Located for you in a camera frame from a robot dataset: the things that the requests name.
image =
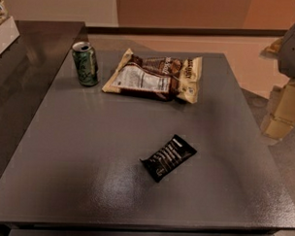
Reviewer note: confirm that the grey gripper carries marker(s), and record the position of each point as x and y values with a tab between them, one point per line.
279	118

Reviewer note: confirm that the black rxbar chocolate wrapper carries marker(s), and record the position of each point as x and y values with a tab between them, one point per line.
175	152

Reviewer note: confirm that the brown chip bag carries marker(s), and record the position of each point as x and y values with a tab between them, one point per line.
159	78

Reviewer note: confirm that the green soda can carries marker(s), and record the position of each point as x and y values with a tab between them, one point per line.
85	60

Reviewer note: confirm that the white box at left edge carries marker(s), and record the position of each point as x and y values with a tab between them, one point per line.
8	29

